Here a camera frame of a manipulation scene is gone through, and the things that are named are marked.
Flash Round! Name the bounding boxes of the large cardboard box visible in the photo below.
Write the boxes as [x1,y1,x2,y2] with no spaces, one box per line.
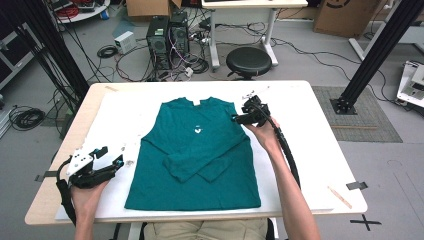
[312,0,388,39]

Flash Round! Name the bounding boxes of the large coiled black cable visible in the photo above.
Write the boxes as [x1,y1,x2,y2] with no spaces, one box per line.
[7,105,46,132]

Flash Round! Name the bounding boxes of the white desk frame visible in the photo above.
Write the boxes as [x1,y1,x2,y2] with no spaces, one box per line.
[347,19,424,62]

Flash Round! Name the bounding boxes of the black round stool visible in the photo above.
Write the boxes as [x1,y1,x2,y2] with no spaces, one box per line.
[225,45,273,81]

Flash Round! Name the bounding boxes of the small coiled black cable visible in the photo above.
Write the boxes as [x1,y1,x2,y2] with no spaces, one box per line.
[96,44,120,60]

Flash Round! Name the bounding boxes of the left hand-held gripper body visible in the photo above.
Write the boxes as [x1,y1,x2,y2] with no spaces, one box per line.
[65,149,118,190]

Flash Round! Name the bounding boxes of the person's left hand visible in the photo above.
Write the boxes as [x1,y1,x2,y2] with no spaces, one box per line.
[69,180,110,217]

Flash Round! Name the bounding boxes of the red coiled cable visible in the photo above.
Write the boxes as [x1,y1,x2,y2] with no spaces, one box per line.
[55,5,81,19]

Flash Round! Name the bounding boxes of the person's right hand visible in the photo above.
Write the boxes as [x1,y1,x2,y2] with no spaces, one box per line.
[244,116,283,155]

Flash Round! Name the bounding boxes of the small cardboard box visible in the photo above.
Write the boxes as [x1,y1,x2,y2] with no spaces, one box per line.
[125,0,183,18]

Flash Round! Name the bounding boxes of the black metal stand with cables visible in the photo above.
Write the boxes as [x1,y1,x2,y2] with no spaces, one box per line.
[0,0,91,113]

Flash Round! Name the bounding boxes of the thin wooden stick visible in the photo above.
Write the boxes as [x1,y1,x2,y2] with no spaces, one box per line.
[327,185,353,210]

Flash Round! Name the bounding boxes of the white foam mat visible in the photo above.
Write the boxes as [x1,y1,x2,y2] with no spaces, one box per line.
[54,87,335,223]

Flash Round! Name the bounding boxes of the person's legs in khaki trousers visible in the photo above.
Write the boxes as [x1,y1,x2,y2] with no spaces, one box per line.
[142,218,270,240]

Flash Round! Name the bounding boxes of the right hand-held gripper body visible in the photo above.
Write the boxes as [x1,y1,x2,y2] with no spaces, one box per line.
[240,86,272,129]

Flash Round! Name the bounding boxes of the long black floor cable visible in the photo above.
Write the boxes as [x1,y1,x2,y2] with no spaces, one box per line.
[271,36,399,103]

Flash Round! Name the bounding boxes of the teal long-sleeve shirt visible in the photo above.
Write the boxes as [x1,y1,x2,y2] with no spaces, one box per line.
[123,96,262,212]

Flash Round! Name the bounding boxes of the grey shelf rack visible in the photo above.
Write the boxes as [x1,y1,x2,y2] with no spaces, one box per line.
[0,22,38,92]

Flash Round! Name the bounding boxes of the round white table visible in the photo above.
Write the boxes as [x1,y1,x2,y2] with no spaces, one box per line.
[49,0,111,25]

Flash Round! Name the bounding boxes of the black tape cross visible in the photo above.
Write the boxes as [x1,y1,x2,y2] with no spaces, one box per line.
[349,213,382,232]

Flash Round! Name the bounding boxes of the grey floor mat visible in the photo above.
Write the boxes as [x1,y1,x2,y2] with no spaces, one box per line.
[311,85,404,144]

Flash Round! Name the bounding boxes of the left hand-held gripper black cable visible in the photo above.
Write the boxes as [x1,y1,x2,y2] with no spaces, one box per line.
[55,155,78,227]

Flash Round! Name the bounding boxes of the white desk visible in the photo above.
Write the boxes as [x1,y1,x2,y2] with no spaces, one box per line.
[201,0,310,71]

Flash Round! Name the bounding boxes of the small white box device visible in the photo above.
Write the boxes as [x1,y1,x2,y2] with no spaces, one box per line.
[113,30,138,55]

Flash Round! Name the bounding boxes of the black computer tower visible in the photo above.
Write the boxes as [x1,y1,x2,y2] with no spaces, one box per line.
[168,11,191,64]
[145,15,172,72]

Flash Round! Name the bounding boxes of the tangle of cables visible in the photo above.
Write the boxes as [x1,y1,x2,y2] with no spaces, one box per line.
[114,19,212,83]

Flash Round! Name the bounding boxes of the right hand-held gripper black cable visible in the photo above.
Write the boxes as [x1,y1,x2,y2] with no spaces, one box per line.
[254,102,302,190]

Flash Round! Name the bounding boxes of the black tape strip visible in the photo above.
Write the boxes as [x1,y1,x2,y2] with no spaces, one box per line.
[345,180,369,192]
[34,170,59,183]

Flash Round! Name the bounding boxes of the hand-held gripper black cable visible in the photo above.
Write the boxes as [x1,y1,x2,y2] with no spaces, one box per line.
[55,155,78,227]
[254,102,302,190]

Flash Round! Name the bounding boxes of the white machine with metal parts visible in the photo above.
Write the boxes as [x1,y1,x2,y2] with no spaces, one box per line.
[395,60,424,109]

